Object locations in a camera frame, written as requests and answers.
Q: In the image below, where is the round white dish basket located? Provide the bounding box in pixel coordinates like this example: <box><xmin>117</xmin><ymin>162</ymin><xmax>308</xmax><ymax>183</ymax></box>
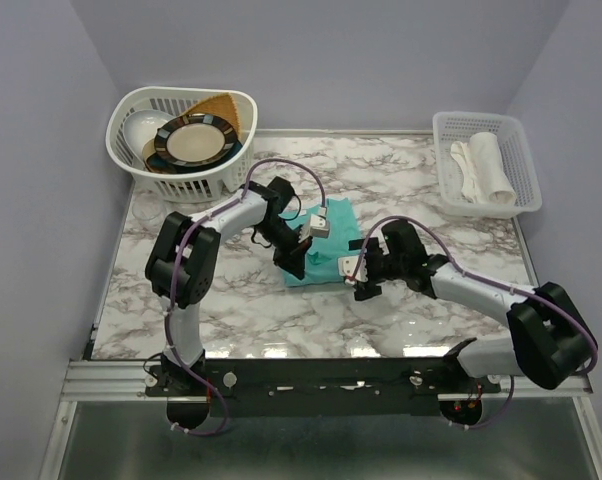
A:
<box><xmin>105</xmin><ymin>86</ymin><xmax>258</xmax><ymax>203</ymax></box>

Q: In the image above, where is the teal t shirt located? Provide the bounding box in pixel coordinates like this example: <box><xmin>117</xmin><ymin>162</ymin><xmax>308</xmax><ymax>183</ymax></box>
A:
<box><xmin>281</xmin><ymin>197</ymin><xmax>361</xmax><ymax>288</ymax></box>

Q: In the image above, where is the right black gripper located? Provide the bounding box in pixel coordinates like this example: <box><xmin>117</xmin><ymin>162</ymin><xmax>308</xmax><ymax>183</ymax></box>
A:
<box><xmin>349</xmin><ymin>237</ymin><xmax>406</xmax><ymax>301</ymax></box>

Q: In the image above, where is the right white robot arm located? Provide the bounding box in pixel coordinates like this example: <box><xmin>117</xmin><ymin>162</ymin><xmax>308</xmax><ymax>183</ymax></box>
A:
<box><xmin>338</xmin><ymin>215</ymin><xmax>598</xmax><ymax>392</ymax></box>

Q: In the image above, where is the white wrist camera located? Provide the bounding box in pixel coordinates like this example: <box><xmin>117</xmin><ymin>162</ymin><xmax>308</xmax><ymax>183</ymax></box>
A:
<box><xmin>337</xmin><ymin>255</ymin><xmax>368</xmax><ymax>286</ymax></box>
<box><xmin>299</xmin><ymin>206</ymin><xmax>330</xmax><ymax>242</ymax></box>

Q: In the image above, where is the folded white cloth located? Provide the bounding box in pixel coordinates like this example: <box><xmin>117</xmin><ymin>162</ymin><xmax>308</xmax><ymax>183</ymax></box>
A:
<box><xmin>450</xmin><ymin>141</ymin><xmax>488</xmax><ymax>204</ymax></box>

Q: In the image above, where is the aluminium frame rail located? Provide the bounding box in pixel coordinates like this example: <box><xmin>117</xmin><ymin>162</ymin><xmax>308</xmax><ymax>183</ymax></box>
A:
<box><xmin>60</xmin><ymin>360</ymin><xmax>593</xmax><ymax>402</ymax></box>

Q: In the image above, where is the striped rim beige plate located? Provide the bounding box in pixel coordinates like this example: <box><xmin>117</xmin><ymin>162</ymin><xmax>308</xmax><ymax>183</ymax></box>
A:
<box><xmin>153</xmin><ymin>114</ymin><xmax>239</xmax><ymax>166</ymax></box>

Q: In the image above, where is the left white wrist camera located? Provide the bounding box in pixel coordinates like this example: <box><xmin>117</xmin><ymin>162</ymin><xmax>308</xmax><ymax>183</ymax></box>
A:
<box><xmin>299</xmin><ymin>206</ymin><xmax>330</xmax><ymax>242</ymax></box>

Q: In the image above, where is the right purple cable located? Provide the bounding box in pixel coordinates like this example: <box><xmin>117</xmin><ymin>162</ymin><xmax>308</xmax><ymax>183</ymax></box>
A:
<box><xmin>348</xmin><ymin>215</ymin><xmax>600</xmax><ymax>376</ymax></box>

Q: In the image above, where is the clear drinking glass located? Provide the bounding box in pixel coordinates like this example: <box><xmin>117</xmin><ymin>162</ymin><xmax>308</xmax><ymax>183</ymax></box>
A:
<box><xmin>131</xmin><ymin>198</ymin><xmax>165</xmax><ymax>222</ymax></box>

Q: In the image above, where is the rectangular white mesh basket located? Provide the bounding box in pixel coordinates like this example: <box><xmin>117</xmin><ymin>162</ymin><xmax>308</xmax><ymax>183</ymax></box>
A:
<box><xmin>432</xmin><ymin>111</ymin><xmax>542</xmax><ymax>219</ymax></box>

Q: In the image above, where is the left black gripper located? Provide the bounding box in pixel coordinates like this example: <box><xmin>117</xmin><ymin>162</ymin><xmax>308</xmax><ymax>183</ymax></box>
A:
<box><xmin>253</xmin><ymin>218</ymin><xmax>312</xmax><ymax>280</ymax></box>

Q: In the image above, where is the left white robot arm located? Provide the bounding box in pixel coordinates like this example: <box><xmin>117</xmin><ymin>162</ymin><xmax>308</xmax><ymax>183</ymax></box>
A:
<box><xmin>145</xmin><ymin>177</ymin><xmax>312</xmax><ymax>395</ymax></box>

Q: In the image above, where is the rolled white t shirt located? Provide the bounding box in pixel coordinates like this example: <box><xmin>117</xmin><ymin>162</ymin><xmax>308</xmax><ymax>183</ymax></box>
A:
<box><xmin>469</xmin><ymin>132</ymin><xmax>517</xmax><ymax>206</ymax></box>

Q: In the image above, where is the white bowl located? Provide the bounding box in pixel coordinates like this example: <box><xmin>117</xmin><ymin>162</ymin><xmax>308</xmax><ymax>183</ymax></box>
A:
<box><xmin>123</xmin><ymin>109</ymin><xmax>173</xmax><ymax>159</ymax></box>

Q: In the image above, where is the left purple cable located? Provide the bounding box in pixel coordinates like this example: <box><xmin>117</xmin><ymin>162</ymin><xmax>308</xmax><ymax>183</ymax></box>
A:
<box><xmin>163</xmin><ymin>157</ymin><xmax>330</xmax><ymax>381</ymax></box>

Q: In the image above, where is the purple cable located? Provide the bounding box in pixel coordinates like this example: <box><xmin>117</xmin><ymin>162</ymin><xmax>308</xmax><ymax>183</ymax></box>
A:
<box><xmin>348</xmin><ymin>215</ymin><xmax>600</xmax><ymax>376</ymax></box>
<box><xmin>163</xmin><ymin>157</ymin><xmax>330</xmax><ymax>381</ymax></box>

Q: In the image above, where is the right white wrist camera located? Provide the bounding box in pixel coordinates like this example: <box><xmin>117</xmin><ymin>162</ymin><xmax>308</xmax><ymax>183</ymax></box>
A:
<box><xmin>337</xmin><ymin>255</ymin><xmax>368</xmax><ymax>286</ymax></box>

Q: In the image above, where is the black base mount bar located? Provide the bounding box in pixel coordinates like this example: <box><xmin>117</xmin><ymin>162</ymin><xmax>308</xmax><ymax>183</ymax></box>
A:
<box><xmin>146</xmin><ymin>356</ymin><xmax>501</xmax><ymax>418</ymax></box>

